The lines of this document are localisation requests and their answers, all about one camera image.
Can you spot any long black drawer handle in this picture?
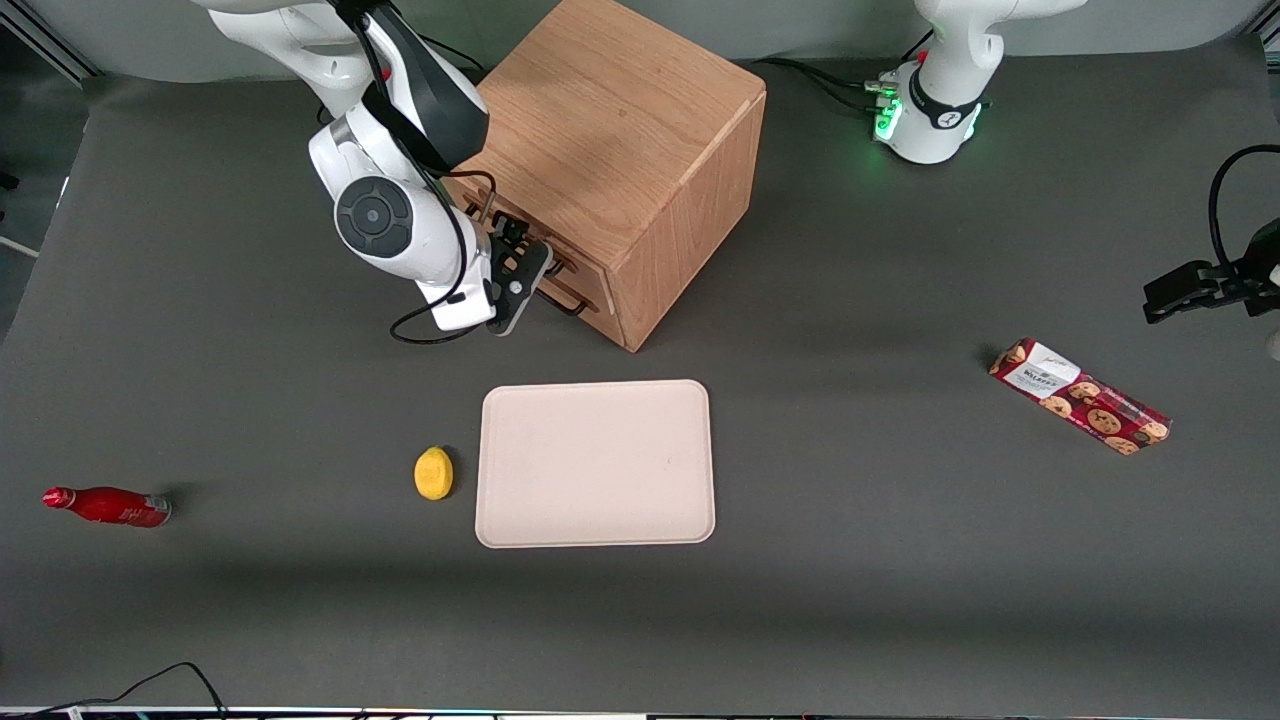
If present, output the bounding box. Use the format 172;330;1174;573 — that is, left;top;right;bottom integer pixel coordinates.
463;190;580;278

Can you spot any wooden drawer above cabinet base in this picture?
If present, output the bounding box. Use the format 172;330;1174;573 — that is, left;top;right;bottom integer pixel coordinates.
540;268;633;351

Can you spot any beige rectangular tray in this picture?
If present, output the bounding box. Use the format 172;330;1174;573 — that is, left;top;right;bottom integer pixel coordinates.
475;379;717;549

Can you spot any thin black table-edge cable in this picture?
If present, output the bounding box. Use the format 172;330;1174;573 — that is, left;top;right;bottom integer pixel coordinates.
28;661;231;720

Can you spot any red bottle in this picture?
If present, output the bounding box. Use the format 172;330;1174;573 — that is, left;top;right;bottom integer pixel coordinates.
42;486;173;529

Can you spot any wooden drawer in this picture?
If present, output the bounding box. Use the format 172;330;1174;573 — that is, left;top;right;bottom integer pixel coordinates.
540;268;633;351
445;172;613;301

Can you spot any black looped camera cable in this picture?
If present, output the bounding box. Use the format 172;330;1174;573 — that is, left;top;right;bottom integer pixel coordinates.
1207;144;1280;273

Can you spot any short black drawer handle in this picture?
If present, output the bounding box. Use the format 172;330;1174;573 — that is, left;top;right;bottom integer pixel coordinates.
534;283;591;318

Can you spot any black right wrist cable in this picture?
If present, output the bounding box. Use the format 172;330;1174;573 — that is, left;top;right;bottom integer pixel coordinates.
388;168;501;347

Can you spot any aluminium frame profile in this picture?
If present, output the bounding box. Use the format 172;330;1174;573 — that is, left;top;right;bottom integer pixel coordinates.
0;0;103;87

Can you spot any red cookie box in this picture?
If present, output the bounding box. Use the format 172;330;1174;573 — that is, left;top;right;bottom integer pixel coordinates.
988;337;1173;457

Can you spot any black arm base cable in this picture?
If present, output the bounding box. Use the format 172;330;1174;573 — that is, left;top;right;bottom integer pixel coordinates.
808;70;894;114
420;33;487;77
765;56;886;93

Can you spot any oak wooden drawer cabinet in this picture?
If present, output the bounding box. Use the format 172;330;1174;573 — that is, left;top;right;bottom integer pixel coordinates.
440;0;768;353

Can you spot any yellow lemon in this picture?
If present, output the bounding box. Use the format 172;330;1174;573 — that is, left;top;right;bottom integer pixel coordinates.
414;446;455;501

